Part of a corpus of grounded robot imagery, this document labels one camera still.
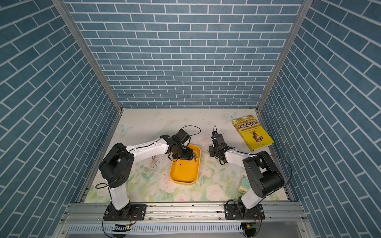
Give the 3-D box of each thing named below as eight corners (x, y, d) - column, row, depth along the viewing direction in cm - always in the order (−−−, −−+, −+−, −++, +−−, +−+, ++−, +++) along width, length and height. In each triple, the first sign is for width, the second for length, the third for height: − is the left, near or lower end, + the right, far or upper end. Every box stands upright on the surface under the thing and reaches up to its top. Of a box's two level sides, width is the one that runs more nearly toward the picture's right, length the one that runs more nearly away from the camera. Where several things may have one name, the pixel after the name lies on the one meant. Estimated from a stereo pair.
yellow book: (251, 152, 98) (253, 149, 95) (232, 122, 115) (233, 119, 112) (272, 145, 102) (274, 142, 99) (250, 117, 118) (252, 114, 116)
